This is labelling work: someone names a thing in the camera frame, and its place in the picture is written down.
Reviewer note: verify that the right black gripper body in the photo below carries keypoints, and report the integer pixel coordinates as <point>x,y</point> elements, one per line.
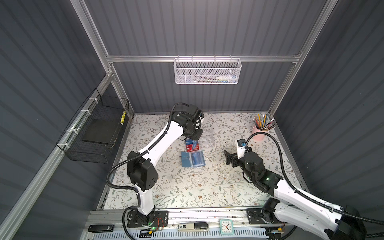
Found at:
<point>241,161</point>

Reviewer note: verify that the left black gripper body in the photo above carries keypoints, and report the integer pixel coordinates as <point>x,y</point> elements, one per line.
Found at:
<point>194,133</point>

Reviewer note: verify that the blue card from holder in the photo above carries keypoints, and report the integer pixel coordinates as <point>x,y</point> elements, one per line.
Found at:
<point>191,141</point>

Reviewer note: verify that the clear acrylic organizer box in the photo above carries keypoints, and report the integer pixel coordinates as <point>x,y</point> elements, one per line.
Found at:
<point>207,140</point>

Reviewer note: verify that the blue leather card holder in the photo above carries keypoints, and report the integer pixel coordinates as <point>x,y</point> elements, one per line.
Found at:
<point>193,159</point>

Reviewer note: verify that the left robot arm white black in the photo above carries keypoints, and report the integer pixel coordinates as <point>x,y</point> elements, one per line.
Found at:
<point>142,171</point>

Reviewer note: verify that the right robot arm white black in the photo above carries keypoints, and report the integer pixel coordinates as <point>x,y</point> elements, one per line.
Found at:
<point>294,206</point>

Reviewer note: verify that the red card in organizer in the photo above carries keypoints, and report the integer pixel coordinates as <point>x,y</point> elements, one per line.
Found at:
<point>192,147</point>

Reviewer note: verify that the floral patterned table mat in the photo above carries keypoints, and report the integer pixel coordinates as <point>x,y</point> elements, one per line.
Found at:
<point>214,185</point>

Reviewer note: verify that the coloured pencils in cup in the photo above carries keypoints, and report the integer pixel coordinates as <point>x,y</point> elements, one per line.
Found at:
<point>264,122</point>

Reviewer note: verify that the pens in white basket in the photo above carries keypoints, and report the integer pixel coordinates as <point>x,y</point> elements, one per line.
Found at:
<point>221,79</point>

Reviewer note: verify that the small teal desk clock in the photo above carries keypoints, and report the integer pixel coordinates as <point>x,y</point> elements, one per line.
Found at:
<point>226,227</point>

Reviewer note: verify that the yellow tag on basket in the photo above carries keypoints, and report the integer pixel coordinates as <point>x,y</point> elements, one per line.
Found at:
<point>123,117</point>

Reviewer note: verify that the black flat pad in basket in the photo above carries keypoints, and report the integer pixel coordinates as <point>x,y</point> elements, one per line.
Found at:
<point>101,132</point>

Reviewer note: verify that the black stapler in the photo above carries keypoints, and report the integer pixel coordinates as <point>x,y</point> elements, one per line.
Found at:
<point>101,228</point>

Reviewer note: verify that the right wrist camera white housing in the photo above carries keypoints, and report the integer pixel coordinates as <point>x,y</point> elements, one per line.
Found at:
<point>241,147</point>

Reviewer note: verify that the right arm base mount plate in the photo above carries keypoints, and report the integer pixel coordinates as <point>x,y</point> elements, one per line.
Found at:
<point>257,216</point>

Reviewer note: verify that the white wire mesh basket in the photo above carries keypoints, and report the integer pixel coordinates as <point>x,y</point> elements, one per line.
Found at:
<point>185,69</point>

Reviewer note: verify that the silver black device on rail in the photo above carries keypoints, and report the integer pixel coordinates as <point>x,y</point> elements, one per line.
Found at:
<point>193,227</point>

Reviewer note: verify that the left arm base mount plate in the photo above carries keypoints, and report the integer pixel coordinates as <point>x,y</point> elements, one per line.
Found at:
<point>154,219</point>

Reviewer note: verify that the black wire wall basket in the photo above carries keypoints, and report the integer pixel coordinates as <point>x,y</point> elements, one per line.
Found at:
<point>101,107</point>

